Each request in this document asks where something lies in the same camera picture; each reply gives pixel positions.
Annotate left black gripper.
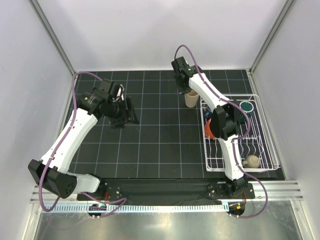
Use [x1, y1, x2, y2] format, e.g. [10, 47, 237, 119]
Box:
[106, 97, 139, 129]

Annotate dark blue mug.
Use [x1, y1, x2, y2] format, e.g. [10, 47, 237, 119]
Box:
[203, 107, 213, 121]

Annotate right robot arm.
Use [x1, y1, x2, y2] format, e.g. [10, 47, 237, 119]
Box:
[171, 57, 247, 198]

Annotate tall beige cup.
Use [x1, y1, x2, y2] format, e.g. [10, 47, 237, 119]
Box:
[184, 90, 199, 108]

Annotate white wire dish rack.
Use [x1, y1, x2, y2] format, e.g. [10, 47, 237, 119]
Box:
[200, 94, 280, 173]

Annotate left aluminium frame post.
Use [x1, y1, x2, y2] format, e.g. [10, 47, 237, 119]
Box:
[28, 0, 76, 76]

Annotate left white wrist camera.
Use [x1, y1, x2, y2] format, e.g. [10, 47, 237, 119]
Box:
[115, 84, 125, 102]

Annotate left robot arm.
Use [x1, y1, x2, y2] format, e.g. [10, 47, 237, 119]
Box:
[28, 79, 139, 201]

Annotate aluminium frame post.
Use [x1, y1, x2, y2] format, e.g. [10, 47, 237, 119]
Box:
[28, 0, 76, 76]
[249, 0, 296, 75]

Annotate black grid mat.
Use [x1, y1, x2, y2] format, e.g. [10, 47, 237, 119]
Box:
[44, 69, 286, 185]

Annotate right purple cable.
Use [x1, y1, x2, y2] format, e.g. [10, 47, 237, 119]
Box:
[174, 44, 270, 220]

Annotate dark green mug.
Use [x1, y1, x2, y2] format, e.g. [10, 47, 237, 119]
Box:
[239, 101, 255, 124]

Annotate small grey-beige mug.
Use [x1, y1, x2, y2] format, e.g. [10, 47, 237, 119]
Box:
[242, 155, 261, 169]

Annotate right aluminium frame post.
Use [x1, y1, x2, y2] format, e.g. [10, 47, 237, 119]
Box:
[249, 0, 296, 75]

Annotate orange mug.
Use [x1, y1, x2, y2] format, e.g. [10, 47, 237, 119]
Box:
[204, 119, 215, 140]

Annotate white slotted cable duct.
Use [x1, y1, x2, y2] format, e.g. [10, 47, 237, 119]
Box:
[51, 202, 229, 214]

